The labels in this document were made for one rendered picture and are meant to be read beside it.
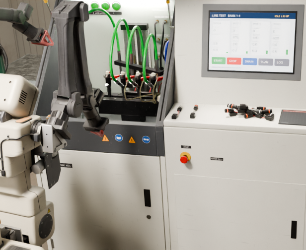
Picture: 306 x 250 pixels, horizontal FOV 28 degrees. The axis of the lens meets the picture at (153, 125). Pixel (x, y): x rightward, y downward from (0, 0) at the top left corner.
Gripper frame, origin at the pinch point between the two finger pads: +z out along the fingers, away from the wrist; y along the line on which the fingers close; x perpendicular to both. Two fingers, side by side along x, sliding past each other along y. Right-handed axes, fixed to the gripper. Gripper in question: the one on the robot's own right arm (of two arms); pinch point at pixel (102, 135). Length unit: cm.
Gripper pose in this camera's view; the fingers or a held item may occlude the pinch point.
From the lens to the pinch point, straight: 274.6
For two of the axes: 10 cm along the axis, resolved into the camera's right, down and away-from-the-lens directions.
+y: -9.1, -1.2, 3.9
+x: -3.3, 7.8, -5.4
